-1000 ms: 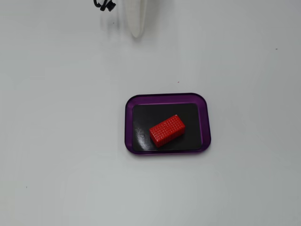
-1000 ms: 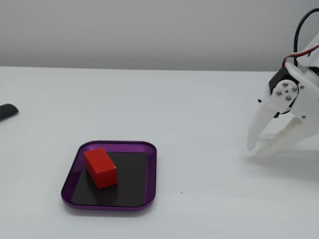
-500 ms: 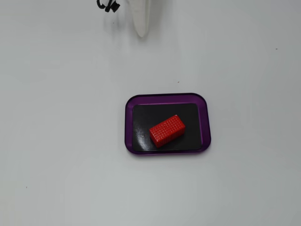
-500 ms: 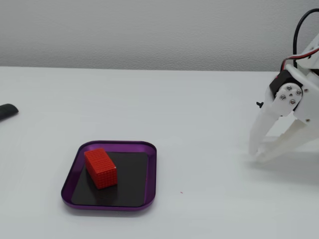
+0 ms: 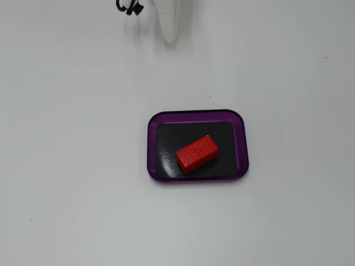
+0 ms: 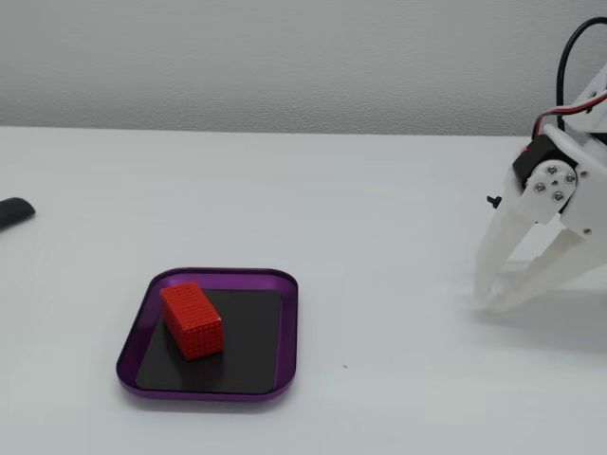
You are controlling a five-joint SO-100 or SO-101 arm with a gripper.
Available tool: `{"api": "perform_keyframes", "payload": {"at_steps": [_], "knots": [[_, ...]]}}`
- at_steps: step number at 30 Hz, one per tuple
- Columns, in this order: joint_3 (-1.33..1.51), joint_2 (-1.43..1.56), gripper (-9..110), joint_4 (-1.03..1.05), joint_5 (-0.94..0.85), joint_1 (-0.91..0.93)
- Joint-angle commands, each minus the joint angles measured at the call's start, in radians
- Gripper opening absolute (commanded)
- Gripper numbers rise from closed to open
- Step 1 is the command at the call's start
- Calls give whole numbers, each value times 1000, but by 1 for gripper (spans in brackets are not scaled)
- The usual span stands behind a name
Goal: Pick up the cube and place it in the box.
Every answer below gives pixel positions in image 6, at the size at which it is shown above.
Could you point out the red textured cube block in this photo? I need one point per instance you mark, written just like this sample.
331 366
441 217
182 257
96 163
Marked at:
194 317

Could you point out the purple metal tray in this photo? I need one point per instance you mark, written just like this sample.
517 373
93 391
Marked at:
289 332

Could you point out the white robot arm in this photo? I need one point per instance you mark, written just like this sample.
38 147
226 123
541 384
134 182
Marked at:
595 106

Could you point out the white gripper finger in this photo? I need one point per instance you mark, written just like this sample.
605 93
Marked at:
564 258
545 199

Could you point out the black rounded object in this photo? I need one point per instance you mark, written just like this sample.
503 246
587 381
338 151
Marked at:
14 211

